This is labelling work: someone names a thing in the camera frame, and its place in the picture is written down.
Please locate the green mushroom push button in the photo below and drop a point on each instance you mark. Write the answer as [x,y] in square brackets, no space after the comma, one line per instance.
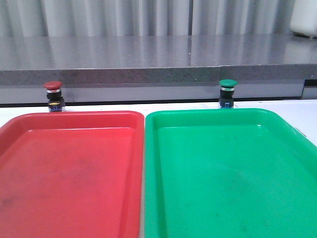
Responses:
[226,93]

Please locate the red mushroom push button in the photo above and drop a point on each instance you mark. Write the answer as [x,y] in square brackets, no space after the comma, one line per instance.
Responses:
[56,101]

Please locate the green plastic tray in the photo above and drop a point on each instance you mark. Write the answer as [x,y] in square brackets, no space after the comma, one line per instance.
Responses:
[228,173]

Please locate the grey stone counter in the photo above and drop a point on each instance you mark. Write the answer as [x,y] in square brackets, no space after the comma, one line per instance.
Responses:
[157,68]

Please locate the red plastic tray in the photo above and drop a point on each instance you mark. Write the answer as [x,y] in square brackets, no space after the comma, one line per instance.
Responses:
[71,175]

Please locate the white container in background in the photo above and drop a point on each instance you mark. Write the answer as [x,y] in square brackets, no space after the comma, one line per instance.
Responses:
[304,18]

